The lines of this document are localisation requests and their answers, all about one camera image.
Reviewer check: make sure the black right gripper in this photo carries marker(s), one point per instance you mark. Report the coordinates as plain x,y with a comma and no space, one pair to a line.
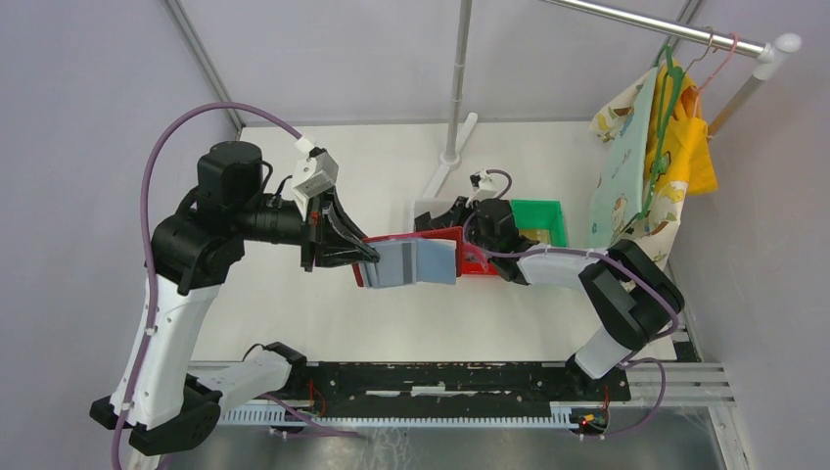
460,211

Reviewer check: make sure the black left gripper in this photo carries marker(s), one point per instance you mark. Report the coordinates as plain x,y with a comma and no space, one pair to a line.
331,237

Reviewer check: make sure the red leather card holder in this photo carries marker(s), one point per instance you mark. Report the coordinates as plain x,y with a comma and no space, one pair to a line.
411,258

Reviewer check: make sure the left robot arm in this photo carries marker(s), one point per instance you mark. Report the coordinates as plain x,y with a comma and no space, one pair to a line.
164,407

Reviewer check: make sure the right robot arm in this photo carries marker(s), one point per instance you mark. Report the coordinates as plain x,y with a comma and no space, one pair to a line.
635,301

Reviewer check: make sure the black cards stack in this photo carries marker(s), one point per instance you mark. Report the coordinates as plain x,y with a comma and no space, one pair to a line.
425,222

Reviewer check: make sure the gold cards stack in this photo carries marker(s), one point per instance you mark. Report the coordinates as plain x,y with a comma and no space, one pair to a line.
539,235

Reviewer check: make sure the white plastic bin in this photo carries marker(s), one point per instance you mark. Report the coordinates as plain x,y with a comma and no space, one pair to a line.
436,207

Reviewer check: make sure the red plastic bin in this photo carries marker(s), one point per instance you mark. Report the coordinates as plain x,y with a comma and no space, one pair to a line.
472,261

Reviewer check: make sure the green plastic bin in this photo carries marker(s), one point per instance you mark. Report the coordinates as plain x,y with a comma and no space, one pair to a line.
542,214

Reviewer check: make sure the patterned cream cloth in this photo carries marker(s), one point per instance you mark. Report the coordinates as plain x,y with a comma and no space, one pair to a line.
617,209

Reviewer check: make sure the yellow garment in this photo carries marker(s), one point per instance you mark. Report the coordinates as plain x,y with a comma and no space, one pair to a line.
691,171

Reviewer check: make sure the small circuit board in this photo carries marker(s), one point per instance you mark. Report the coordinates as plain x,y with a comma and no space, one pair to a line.
591,422

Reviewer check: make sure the green hanger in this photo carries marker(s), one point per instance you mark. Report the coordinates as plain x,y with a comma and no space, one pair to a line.
669,94

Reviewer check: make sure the pink hanger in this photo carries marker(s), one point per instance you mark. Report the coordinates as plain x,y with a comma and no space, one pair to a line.
699,89

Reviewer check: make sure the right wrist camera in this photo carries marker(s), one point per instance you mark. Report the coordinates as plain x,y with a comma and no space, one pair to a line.
483,187

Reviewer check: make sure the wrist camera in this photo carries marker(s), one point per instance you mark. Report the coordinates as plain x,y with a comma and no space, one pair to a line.
315,173
483,187

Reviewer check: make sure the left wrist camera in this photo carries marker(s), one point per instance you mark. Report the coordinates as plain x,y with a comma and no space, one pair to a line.
315,173

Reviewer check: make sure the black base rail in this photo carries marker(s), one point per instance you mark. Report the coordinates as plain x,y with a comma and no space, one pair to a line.
448,389

